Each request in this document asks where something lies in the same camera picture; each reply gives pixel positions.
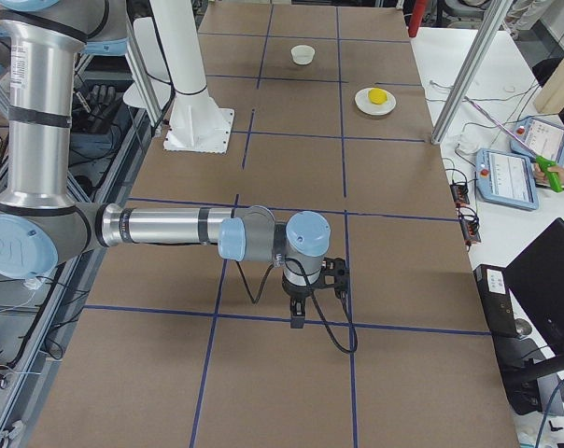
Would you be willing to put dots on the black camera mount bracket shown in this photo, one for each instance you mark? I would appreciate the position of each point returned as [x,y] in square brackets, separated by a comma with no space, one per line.
[334,274]

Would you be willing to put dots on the blue teach pendant near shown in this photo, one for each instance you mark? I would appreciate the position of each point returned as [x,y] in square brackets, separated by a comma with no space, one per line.
[506,178]

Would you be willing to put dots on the white plate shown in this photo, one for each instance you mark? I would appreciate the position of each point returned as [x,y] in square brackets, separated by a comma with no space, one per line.
[365,106]

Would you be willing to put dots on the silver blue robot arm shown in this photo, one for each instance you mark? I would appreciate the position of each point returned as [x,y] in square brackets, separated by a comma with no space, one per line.
[41,226]

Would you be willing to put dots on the aluminium frame post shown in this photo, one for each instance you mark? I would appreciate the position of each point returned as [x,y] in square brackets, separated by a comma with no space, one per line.
[476,54]

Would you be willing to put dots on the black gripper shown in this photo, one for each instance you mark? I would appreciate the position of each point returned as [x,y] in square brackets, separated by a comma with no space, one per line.
[296,290]

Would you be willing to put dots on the orange black circuit board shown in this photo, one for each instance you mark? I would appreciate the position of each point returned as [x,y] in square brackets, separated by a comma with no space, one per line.
[460,194]

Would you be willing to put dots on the brown paper table cover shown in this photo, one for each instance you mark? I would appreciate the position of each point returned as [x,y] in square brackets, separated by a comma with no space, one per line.
[369,334]

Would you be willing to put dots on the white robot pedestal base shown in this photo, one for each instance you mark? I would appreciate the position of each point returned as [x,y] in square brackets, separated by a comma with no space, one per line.
[196,122]

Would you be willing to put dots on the green handled grabber stick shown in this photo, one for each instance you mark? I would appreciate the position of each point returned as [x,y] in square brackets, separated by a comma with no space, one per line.
[544,163]

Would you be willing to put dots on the blue teach pendant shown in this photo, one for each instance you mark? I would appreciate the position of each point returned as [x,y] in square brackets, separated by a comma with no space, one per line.
[506,178]
[543,137]

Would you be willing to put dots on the black monitor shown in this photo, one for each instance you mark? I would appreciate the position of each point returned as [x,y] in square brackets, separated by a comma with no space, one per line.
[536,277]

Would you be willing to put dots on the blue teach pendant far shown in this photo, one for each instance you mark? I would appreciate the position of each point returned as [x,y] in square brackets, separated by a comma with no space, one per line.
[543,137]

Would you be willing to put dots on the black small computer box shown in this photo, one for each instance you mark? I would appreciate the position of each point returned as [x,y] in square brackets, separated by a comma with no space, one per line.
[495,296]

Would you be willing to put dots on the white bowl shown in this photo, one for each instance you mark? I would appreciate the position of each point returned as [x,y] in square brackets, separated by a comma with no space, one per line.
[302,54]

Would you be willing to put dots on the yellow lemon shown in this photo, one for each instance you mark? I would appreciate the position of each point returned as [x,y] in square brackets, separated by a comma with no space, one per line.
[377,96]

